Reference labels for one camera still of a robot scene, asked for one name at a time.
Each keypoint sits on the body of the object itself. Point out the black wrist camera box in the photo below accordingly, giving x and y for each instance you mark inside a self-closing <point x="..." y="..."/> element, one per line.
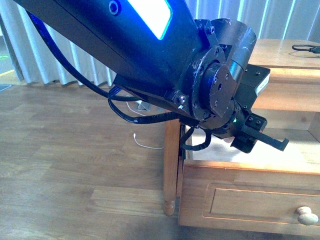
<point x="255" y="79"/>

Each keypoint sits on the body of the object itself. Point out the open floor outlet box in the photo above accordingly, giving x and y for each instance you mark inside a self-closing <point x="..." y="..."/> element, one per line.
<point x="143" y="106"/>

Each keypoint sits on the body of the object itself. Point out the grey floor sign mat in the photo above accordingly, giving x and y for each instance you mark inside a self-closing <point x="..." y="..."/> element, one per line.
<point x="4" y="87"/>

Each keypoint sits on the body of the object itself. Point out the wooden nightstand cabinet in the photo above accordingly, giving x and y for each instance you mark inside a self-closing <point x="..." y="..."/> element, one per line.
<point x="294" y="85"/>

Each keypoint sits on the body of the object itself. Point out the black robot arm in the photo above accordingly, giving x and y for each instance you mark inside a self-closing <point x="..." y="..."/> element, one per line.
<point x="168" y="65"/>

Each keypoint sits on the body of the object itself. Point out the wooden drawer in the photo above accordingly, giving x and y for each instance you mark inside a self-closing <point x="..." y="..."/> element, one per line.
<point x="224" y="188"/>

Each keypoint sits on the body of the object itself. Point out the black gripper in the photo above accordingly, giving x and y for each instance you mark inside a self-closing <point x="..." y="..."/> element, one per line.
<point x="243" y="141"/>

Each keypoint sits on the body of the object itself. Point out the round wooden drawer knob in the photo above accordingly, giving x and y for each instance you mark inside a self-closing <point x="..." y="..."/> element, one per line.
<point x="306" y="216"/>

